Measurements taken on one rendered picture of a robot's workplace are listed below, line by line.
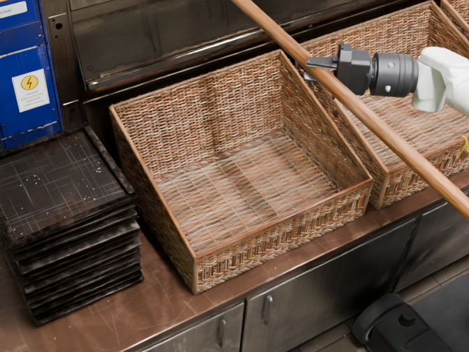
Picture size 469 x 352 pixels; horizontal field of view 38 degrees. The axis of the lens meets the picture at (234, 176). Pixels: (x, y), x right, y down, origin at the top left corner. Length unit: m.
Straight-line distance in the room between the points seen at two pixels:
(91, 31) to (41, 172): 0.37
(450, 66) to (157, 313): 0.90
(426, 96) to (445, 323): 1.07
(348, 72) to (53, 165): 0.70
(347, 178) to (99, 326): 0.79
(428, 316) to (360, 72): 1.13
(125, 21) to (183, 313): 0.74
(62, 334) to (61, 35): 0.71
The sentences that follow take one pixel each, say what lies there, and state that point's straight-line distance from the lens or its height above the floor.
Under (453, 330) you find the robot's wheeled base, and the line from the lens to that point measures 2.34.
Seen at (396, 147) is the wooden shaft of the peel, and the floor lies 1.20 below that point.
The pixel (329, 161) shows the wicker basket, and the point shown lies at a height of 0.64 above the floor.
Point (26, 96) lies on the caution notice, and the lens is 1.73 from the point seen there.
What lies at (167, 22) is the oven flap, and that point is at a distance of 1.83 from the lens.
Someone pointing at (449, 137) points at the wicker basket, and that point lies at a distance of 2.29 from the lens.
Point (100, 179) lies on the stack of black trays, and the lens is 1.59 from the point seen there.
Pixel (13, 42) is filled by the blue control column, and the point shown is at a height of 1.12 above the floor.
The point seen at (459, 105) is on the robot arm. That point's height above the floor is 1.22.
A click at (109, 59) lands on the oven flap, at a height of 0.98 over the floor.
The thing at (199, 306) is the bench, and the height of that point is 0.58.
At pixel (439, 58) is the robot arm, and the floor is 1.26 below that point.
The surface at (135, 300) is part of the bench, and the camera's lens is 1.77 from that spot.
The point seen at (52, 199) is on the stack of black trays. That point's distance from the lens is 1.57.
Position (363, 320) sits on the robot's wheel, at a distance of 2.29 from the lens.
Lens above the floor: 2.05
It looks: 46 degrees down
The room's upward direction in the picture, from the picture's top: 4 degrees clockwise
